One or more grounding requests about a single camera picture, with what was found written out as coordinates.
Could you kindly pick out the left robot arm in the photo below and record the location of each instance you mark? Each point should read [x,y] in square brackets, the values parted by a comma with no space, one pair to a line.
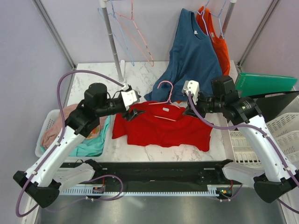
[41,181]

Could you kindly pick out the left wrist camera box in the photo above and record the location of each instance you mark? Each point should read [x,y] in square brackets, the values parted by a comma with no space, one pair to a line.
[127,97]

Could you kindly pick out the orange t shirt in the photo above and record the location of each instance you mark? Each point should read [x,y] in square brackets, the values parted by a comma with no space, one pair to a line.
[221,50]

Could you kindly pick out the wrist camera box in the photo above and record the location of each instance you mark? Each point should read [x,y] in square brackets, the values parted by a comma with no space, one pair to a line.
[191,87]
[127,97]

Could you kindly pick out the aluminium frame post left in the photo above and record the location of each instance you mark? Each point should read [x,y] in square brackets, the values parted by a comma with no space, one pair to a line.
[54,32]

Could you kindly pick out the black binder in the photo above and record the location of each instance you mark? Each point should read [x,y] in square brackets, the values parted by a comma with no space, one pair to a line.
[272,104]

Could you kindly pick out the aluminium frame post right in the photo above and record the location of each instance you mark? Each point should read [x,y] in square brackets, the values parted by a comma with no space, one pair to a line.
[258,31]

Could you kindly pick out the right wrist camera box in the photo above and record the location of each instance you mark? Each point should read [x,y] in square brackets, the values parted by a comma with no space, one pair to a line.
[191,87]

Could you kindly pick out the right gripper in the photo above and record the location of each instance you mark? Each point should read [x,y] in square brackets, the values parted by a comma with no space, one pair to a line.
[197,106]

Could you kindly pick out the white cable duct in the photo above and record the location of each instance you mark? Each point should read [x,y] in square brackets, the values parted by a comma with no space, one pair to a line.
[96,190]

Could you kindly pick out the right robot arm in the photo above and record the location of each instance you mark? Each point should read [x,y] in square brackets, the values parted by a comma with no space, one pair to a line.
[225,110]

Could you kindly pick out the mint green t shirt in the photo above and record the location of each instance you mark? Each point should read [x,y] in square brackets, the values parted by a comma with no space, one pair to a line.
[93,145]

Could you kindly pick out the aluminium frame post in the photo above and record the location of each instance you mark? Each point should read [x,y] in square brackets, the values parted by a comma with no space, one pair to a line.
[258,31]
[54,32]

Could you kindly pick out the green binder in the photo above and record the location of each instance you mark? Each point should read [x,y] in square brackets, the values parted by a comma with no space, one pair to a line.
[250,84]

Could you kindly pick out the blue t shirt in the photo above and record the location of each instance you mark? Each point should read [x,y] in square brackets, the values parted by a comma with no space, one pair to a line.
[192,57]

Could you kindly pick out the pink wire hanger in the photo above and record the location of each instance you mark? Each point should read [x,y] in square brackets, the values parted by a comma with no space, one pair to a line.
[129,26]
[168,101]

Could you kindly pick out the pink printed t shirt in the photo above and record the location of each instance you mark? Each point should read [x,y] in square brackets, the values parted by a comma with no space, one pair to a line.
[50,135]

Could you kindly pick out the white slotted tray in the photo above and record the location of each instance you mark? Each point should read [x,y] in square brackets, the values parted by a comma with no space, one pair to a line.
[284,129]

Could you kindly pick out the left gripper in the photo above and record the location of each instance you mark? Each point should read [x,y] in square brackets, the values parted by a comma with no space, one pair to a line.
[130,116]

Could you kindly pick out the white plastic laundry basket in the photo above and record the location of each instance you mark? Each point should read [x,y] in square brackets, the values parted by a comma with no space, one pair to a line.
[50,120]

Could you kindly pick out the blue hanger holding shirts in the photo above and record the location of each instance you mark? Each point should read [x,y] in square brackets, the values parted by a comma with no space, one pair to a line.
[213,16]

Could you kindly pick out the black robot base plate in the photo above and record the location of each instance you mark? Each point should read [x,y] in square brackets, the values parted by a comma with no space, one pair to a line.
[180,175]

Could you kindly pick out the red t shirt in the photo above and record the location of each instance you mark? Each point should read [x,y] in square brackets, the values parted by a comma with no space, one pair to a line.
[163,125]

